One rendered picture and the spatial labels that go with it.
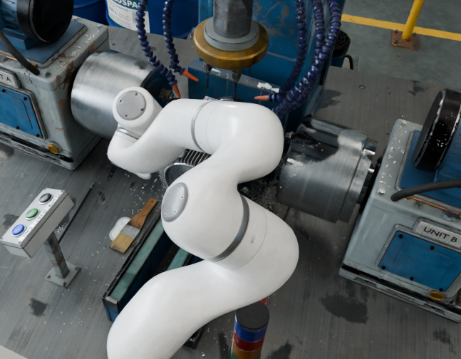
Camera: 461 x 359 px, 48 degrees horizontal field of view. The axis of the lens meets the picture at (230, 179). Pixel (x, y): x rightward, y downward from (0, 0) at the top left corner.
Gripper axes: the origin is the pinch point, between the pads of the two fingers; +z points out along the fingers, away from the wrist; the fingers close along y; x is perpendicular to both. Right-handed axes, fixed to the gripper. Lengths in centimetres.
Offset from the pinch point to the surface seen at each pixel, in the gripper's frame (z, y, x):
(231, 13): -20.1, 7.2, 29.2
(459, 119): -15, 60, 23
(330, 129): 3.5, 34.7, 18.1
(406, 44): 215, 45, 153
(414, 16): 199, 44, 165
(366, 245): 12, 53, -5
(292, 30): 5.2, 15.8, 41.2
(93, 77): 0.6, -29.0, 10.3
